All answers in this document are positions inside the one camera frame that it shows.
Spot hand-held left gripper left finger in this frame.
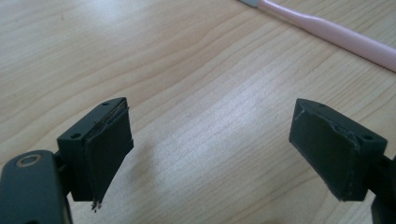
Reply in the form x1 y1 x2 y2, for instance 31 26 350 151
56 96 134 213

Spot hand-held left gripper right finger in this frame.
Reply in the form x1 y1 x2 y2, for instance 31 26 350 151
288 98 389 203

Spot pink toothbrush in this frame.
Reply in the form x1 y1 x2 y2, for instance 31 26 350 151
238 0 396 74

